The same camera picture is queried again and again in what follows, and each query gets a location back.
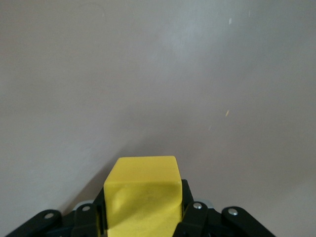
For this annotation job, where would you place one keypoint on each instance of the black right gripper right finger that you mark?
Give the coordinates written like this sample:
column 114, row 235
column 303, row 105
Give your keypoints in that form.
column 197, row 219

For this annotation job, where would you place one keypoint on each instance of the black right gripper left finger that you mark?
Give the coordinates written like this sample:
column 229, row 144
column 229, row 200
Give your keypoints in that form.
column 84, row 222

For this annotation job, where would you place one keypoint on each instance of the yellow block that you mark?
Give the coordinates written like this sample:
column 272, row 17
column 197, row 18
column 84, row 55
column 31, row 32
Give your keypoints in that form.
column 143, row 197

